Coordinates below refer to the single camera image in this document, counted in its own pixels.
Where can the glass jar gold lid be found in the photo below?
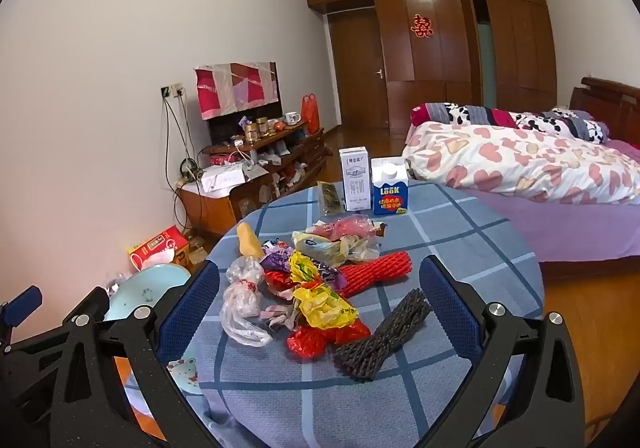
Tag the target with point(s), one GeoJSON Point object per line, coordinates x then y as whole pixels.
{"type": "Point", "coordinates": [251, 132]}
{"type": "Point", "coordinates": [261, 125]}

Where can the yellow sponge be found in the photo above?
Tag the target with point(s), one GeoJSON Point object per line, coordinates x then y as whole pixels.
{"type": "Point", "coordinates": [248, 240]}

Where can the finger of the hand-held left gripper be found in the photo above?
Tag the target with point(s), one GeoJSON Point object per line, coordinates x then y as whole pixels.
{"type": "Point", "coordinates": [95, 303]}
{"type": "Point", "coordinates": [22, 305]}

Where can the blue candy wrapper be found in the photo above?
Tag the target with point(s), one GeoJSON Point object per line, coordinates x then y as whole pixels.
{"type": "Point", "coordinates": [272, 244]}

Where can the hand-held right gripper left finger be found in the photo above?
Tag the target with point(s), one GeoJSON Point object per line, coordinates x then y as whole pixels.
{"type": "Point", "coordinates": [200, 288]}

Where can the wooden television stand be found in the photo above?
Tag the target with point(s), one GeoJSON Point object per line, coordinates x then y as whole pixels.
{"type": "Point", "coordinates": [210, 213]}

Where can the red cardboard box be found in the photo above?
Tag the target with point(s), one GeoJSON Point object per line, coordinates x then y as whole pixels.
{"type": "Point", "coordinates": [160, 245]}

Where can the yellow plastic wrapper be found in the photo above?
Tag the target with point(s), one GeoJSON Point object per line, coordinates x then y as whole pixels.
{"type": "Point", "coordinates": [320, 305]}

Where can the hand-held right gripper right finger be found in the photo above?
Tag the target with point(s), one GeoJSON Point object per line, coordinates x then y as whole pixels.
{"type": "Point", "coordinates": [445, 308]}

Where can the wooden headboard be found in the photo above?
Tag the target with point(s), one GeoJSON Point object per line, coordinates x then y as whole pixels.
{"type": "Point", "coordinates": [610, 103]}

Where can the beige plastic wrapper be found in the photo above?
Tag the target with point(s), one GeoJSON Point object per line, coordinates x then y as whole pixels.
{"type": "Point", "coordinates": [325, 247]}

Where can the red tin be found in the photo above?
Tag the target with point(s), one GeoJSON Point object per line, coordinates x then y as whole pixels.
{"type": "Point", "coordinates": [220, 160]}

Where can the pink plastic bag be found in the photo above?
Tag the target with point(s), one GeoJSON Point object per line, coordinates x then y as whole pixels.
{"type": "Point", "coordinates": [350, 228]}

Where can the blue milk carton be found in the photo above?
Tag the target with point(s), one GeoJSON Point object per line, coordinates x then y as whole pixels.
{"type": "Point", "coordinates": [390, 193]}

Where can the wooden door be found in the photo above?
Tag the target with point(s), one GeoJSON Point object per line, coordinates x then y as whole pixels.
{"type": "Point", "coordinates": [357, 73]}

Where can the pink patchwork cloth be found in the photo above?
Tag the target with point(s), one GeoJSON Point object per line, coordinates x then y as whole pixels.
{"type": "Point", "coordinates": [235, 88]}

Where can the white mug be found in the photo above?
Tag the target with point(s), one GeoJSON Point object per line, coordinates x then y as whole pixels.
{"type": "Point", "coordinates": [291, 119]}

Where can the red paper decoration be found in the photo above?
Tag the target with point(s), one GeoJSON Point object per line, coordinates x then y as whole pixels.
{"type": "Point", "coordinates": [422, 25]}

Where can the black foam net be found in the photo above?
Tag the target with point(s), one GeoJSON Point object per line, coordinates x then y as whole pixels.
{"type": "Point", "coordinates": [385, 338]}

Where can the wooden wardrobe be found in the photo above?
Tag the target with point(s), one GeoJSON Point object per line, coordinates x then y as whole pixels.
{"type": "Point", "coordinates": [440, 63]}

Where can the orange plastic bag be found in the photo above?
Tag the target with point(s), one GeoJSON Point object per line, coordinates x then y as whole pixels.
{"type": "Point", "coordinates": [310, 113]}

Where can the clear plastic bag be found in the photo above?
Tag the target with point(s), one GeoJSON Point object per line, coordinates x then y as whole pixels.
{"type": "Point", "coordinates": [240, 313]}

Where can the red foam net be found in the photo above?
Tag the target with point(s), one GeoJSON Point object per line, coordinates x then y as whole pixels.
{"type": "Point", "coordinates": [380, 270]}

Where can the wall socket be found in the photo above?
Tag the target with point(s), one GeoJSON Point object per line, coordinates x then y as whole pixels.
{"type": "Point", "coordinates": [172, 90]}

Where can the black television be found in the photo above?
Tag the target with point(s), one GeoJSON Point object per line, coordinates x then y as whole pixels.
{"type": "Point", "coordinates": [225, 125]}

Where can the light blue enamel basin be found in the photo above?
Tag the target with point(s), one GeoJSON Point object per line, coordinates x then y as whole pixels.
{"type": "Point", "coordinates": [145, 290]}

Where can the dark green snack packet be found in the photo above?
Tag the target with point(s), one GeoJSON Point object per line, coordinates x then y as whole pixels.
{"type": "Point", "coordinates": [330, 198]}

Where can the pink striped wrapper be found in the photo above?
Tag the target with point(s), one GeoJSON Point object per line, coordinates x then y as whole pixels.
{"type": "Point", "coordinates": [280, 315]}

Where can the blue plaid tablecloth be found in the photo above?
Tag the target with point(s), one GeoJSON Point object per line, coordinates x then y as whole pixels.
{"type": "Point", "coordinates": [440, 238]}

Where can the white cardboard box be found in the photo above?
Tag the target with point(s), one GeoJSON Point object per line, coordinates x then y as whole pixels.
{"type": "Point", "coordinates": [222, 177]}

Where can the white milk carton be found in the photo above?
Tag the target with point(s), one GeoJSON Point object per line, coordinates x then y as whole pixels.
{"type": "Point", "coordinates": [355, 178]}

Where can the bed with purple sheet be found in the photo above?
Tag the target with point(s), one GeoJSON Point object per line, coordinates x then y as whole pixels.
{"type": "Point", "coordinates": [550, 233]}

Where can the yellow green wrapper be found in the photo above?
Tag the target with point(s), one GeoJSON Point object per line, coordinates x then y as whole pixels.
{"type": "Point", "coordinates": [302, 268]}

